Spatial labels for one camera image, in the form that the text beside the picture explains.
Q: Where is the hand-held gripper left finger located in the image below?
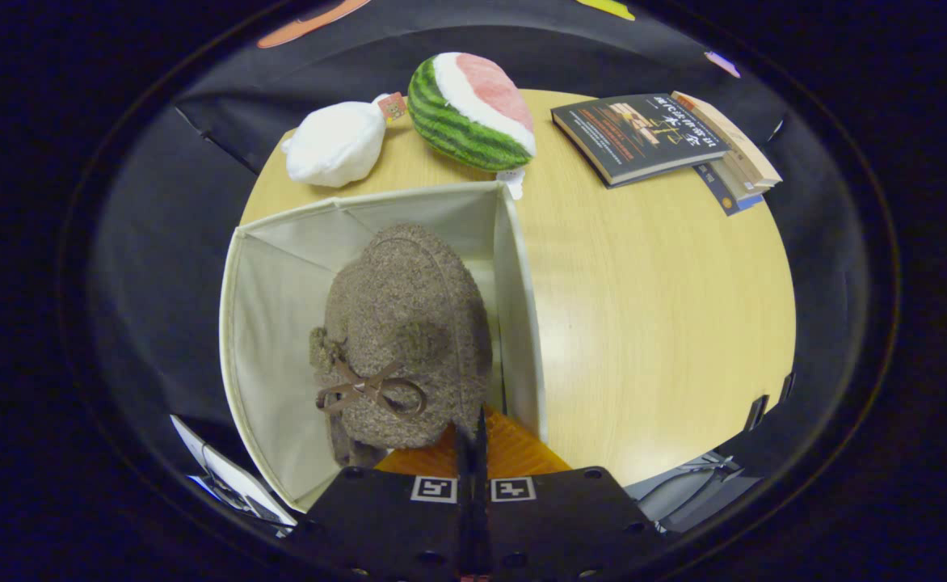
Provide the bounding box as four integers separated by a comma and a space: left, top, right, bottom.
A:
284, 404, 474, 579

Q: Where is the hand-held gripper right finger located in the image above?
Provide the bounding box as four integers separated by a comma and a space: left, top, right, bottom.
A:
473, 406, 664, 579

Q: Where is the brown fuzzy shoe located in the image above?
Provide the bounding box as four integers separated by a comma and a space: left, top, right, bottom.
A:
309, 224, 493, 470

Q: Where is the cream fabric storage box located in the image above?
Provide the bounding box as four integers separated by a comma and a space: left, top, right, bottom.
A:
219, 180, 549, 514

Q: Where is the grey fabric object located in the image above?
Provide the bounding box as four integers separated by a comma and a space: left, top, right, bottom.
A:
625, 453, 757, 534

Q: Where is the blue book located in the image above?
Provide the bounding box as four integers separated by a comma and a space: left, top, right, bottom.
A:
693, 162, 765, 217

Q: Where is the white plush toy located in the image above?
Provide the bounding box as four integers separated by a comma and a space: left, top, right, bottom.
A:
281, 92, 407, 189

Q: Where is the black paperback book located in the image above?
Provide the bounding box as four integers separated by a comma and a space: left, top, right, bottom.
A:
551, 93, 731, 189

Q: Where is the tan book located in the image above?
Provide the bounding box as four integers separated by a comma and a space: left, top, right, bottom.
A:
671, 91, 783, 195

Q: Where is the watermelon slice plush toy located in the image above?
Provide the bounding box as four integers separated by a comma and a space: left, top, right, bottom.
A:
406, 52, 537, 199

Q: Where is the white device with cables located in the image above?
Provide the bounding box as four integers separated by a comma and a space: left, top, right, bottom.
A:
170, 415, 297, 526

